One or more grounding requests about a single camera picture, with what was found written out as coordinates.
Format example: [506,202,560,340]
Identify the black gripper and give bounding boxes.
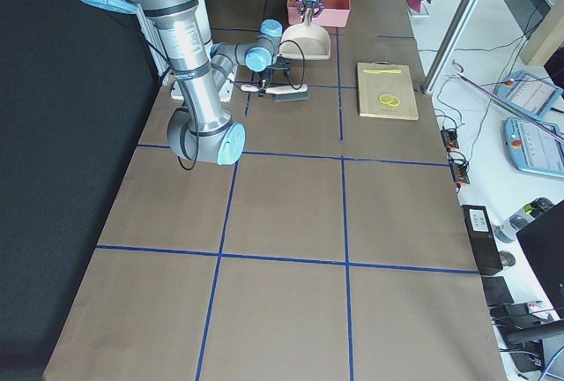
[250,56,291,97]
[297,0,324,19]

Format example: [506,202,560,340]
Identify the beige hand brush black bristles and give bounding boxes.
[240,85,309,101]

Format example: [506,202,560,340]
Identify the beige plastic dustpan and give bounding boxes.
[279,10,330,61]

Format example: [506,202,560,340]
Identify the pink plastic bin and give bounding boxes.
[286,0,351,28]

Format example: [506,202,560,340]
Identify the green plastic knife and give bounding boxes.
[362,68,402,75]

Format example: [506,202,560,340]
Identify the bamboo cutting board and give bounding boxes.
[357,63,419,121]

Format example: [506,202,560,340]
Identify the upper orange black connector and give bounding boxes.
[441,128,459,152]

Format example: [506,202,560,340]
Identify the orange black connector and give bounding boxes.
[441,128,459,152]
[448,152,470,189]

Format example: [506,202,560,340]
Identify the lower orange black connector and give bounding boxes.
[448,152,470,189]

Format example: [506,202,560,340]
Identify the upper blue teach pendant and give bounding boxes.
[494,71,563,121]

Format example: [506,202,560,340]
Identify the blue teach pendant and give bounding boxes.
[494,71,563,121]
[503,117,563,178]

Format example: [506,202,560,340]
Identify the lower blue teach pendant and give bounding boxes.
[503,117,563,178]

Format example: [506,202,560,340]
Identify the black rectangular box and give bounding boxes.
[461,205,503,276]

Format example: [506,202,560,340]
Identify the clear plastic bottle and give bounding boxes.
[493,208,541,243]

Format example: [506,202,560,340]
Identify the black laptop corner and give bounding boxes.
[516,205,563,317]

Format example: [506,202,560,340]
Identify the white pedestal column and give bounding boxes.
[137,0,238,103]

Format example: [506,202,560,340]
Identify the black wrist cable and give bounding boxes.
[177,39,308,172]

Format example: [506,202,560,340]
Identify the aluminium frame post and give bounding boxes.
[422,0,479,94]

